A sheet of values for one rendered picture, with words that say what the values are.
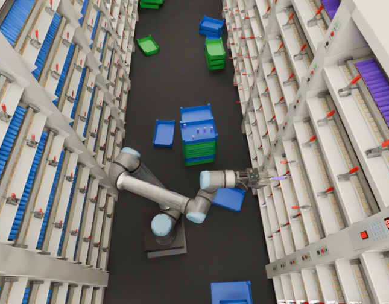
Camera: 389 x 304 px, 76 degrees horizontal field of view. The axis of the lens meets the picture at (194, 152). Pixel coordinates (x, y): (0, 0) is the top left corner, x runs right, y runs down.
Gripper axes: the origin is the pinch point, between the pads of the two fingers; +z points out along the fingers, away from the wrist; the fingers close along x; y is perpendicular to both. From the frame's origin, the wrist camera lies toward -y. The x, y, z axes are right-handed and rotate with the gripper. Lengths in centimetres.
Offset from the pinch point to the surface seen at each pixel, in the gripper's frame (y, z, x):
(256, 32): -13, 19, 136
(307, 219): -9.2, 17.8, -19.0
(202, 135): -67, -27, 71
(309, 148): 9.7, 18.9, 12.1
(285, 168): -27.5, 21.8, 18.3
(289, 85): 9, 19, 56
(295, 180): -9.9, 17.6, 2.7
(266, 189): -67, 21, 19
